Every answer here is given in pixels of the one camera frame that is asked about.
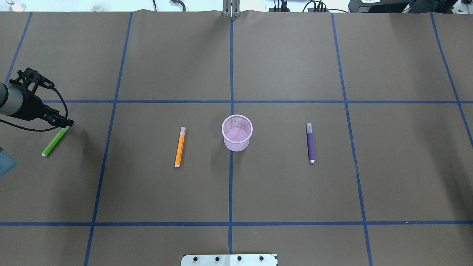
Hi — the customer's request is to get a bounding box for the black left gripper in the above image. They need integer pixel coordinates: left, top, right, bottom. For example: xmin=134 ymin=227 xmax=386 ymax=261
xmin=15 ymin=97 xmax=74 ymax=128

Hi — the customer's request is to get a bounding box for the green marker pen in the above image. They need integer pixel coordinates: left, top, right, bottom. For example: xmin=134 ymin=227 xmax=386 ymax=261
xmin=41 ymin=126 xmax=70 ymax=157

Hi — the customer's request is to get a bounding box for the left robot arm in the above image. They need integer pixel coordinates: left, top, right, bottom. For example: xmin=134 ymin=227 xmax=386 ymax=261
xmin=0 ymin=83 xmax=75 ymax=132

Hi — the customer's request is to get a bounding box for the orange marker pen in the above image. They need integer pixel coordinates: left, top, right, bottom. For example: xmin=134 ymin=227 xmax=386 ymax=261
xmin=174 ymin=126 xmax=186 ymax=168

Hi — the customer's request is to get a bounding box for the purple marker pen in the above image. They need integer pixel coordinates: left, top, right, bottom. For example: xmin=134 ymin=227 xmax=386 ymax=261
xmin=306 ymin=123 xmax=316 ymax=164

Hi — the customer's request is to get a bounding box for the brown paper table mat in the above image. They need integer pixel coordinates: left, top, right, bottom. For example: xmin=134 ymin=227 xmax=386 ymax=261
xmin=1 ymin=10 xmax=472 ymax=266

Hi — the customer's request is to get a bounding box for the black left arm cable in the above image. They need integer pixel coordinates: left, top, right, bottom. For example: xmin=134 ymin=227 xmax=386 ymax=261
xmin=0 ymin=86 xmax=69 ymax=132

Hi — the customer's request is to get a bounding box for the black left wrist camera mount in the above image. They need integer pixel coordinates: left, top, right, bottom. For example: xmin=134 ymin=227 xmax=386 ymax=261
xmin=8 ymin=68 xmax=57 ymax=98

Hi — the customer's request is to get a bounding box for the aluminium frame post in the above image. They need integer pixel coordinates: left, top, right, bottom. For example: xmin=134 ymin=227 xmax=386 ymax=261
xmin=222 ymin=0 xmax=241 ymax=18

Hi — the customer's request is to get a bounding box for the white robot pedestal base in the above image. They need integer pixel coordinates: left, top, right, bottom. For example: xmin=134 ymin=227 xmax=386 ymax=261
xmin=180 ymin=254 xmax=278 ymax=266

